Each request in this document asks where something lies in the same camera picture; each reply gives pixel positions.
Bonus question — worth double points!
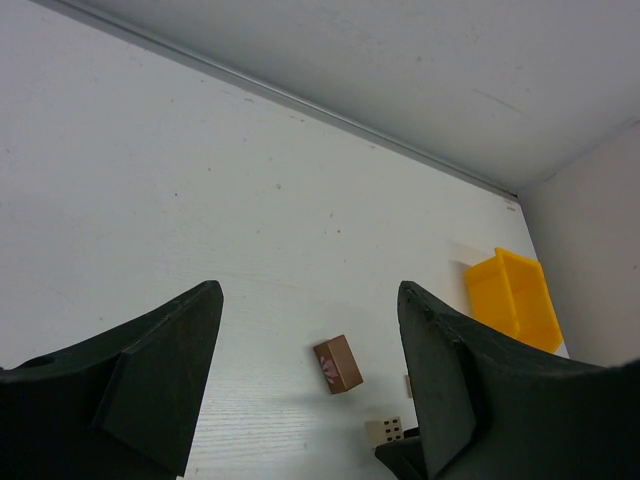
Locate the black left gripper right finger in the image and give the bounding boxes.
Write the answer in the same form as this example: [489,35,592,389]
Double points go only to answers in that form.
[374,281,639,479]

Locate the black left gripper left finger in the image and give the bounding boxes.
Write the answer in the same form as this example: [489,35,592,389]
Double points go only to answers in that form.
[1,280,224,478]

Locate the beige cube with windows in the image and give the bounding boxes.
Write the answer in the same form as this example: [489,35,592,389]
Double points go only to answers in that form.
[365,416,404,448]

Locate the yellow plastic bin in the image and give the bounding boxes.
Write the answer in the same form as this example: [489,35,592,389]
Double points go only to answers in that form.
[464,248,563,354]

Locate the plain beige rectangular block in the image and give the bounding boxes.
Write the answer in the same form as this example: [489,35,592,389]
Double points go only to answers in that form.
[404,375,413,399]

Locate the brown rectangular wooden block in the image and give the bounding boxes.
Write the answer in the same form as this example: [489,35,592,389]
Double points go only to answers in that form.
[313,335,363,395]

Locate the aluminium table frame rail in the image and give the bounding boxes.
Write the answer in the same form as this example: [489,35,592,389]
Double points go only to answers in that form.
[38,1,518,202]

